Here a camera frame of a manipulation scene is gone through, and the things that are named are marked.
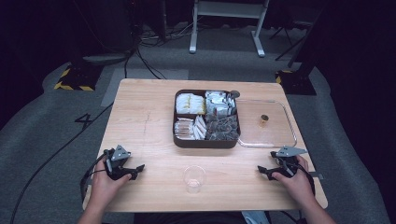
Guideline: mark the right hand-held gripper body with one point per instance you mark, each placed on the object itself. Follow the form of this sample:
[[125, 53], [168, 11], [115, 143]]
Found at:
[[288, 160]]

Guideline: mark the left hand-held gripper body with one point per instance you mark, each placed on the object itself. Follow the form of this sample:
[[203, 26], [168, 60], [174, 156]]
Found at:
[[115, 159]]

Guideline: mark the person's right hand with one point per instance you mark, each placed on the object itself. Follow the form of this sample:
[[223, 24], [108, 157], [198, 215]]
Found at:
[[295, 186]]

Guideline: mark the person's left hand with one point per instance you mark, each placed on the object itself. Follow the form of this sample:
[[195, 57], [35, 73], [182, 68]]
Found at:
[[104, 188]]

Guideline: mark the clear tray lid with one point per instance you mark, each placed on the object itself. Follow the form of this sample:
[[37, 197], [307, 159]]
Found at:
[[274, 133]]

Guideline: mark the clear plastic cup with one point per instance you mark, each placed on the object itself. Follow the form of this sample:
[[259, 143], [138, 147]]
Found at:
[[194, 179]]

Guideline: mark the pile of dark packets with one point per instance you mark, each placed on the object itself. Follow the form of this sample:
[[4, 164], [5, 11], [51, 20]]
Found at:
[[222, 128]]

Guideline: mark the pile of clear-white sachets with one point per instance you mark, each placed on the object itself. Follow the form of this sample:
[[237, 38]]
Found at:
[[190, 128]]

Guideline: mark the brown compartment tray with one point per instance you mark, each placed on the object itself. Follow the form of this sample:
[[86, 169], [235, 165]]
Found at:
[[202, 143]]

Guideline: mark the person's dark clothing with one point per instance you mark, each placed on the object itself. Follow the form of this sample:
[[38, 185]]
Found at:
[[190, 218]]

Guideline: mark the black-yellow stand base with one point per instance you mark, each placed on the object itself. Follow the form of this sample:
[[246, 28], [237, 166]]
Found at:
[[295, 82], [79, 79]]

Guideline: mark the pile of silver packets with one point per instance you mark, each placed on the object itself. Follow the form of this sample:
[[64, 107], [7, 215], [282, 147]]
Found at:
[[219, 102]]

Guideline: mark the round grey capsule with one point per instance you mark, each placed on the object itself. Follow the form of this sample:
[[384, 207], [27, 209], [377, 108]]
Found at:
[[234, 94]]

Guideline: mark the pile of yellow-white packets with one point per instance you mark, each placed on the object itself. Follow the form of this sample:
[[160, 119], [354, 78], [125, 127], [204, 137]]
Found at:
[[190, 104]]

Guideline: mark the black tripod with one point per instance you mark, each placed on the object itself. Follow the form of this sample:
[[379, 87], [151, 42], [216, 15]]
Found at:
[[289, 37]]

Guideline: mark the white desk frame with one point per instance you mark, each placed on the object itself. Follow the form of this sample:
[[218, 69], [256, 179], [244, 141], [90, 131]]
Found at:
[[229, 11]]

